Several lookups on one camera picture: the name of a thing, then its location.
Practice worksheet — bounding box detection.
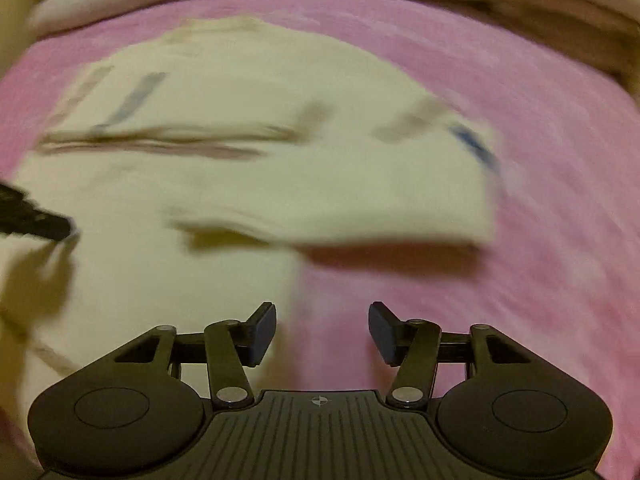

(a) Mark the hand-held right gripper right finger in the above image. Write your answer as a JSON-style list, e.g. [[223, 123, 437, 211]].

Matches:
[[368, 302, 557, 409]]

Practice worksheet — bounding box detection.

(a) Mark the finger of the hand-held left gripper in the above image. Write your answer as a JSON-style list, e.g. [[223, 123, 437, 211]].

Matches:
[[0, 182, 72, 241]]

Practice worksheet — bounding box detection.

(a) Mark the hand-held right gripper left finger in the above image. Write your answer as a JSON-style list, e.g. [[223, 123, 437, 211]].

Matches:
[[84, 302, 278, 409]]

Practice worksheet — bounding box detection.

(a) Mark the cream white garment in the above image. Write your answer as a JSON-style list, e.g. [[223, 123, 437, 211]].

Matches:
[[0, 16, 503, 436]]

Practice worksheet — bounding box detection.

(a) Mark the pink blanket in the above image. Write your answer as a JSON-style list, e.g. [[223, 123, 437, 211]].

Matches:
[[0, 0, 640, 480]]

